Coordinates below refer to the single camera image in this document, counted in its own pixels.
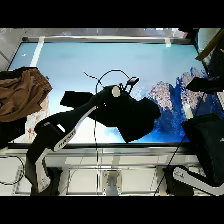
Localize black pants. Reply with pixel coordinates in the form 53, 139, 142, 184
59, 89, 162, 144

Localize brown clothes hanger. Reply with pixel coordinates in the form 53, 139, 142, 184
194, 29, 224, 62

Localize brown garment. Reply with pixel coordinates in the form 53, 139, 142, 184
0, 66, 53, 123

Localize black garment with white print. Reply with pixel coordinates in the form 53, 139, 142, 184
181, 113, 224, 188

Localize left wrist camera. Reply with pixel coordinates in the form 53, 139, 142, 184
124, 76, 141, 93

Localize black cable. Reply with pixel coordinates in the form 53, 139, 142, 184
0, 154, 26, 186
155, 92, 206, 197
83, 68, 134, 196

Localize silver frame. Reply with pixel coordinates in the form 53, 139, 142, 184
0, 143, 224, 197

